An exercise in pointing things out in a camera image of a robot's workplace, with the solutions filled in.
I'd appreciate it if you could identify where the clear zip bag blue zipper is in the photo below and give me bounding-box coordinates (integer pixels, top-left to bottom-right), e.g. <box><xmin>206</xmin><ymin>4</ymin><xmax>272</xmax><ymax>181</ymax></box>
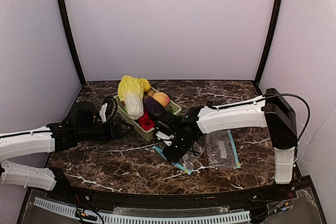
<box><xmin>152</xmin><ymin>143</ymin><xmax>205</xmax><ymax>175</ymax></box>

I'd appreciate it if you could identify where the purple eggplant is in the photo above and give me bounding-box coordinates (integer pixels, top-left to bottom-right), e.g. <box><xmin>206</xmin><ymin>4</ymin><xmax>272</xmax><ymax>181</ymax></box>
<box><xmin>143</xmin><ymin>97</ymin><xmax>165</xmax><ymax>120</ymax></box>

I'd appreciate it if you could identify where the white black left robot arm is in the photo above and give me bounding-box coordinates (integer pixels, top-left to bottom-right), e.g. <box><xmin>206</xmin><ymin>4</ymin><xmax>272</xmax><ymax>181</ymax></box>
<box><xmin>1</xmin><ymin>97</ymin><xmax>134</xmax><ymax>191</ymax></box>

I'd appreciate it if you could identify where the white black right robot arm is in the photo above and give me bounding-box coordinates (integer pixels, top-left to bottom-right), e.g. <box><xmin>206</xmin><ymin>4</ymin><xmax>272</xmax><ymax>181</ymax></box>
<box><xmin>155</xmin><ymin>88</ymin><xmax>298</xmax><ymax>184</ymax></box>

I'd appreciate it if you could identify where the red bell pepper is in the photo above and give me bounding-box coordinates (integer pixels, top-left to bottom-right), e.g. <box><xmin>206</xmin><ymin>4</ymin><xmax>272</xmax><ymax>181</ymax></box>
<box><xmin>137</xmin><ymin>110</ymin><xmax>155</xmax><ymax>131</ymax></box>

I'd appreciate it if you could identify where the pale green plastic basket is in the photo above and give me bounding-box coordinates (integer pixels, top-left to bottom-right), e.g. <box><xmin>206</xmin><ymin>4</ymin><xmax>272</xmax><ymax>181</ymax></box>
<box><xmin>112</xmin><ymin>86</ymin><xmax>182</xmax><ymax>142</ymax></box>

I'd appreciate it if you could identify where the yellow napa cabbage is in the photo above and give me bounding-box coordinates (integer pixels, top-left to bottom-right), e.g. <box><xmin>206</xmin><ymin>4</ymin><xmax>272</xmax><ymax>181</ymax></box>
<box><xmin>118</xmin><ymin>76</ymin><xmax>144</xmax><ymax>120</ymax></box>

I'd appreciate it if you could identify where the yellow lemon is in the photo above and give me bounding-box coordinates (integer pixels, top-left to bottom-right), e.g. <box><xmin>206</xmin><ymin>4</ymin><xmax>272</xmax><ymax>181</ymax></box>
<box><xmin>140</xmin><ymin>78</ymin><xmax>151</xmax><ymax>92</ymax></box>

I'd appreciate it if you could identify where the orange pink peach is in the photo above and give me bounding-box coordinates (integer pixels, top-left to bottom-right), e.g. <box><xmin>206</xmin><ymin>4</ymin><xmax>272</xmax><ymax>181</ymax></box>
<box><xmin>152</xmin><ymin>92</ymin><xmax>170</xmax><ymax>107</ymax></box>

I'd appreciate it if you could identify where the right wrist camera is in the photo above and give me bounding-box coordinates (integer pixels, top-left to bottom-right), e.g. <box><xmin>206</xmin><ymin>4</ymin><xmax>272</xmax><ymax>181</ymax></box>
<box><xmin>155</xmin><ymin>127</ymin><xmax>175</xmax><ymax>146</ymax></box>

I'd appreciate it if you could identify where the black front rail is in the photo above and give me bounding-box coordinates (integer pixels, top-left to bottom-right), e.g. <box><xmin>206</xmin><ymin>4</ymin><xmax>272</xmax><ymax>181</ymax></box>
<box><xmin>46</xmin><ymin>184</ymin><xmax>296</xmax><ymax>210</ymax></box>

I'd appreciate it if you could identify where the black frame post left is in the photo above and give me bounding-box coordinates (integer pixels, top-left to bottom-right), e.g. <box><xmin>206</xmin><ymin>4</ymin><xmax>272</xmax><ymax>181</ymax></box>
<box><xmin>57</xmin><ymin>0</ymin><xmax>87</xmax><ymax>87</ymax></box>

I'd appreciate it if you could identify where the black frame post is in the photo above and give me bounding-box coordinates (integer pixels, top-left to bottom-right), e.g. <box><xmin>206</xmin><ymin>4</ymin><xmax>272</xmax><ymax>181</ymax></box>
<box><xmin>253</xmin><ymin>0</ymin><xmax>282</xmax><ymax>87</ymax></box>
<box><xmin>57</xmin><ymin>0</ymin><xmax>87</xmax><ymax>87</ymax></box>

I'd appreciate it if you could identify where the black frame post right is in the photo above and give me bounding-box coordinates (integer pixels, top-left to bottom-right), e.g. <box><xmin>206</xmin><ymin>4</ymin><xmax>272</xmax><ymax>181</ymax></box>
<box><xmin>253</xmin><ymin>0</ymin><xmax>282</xmax><ymax>87</ymax></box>

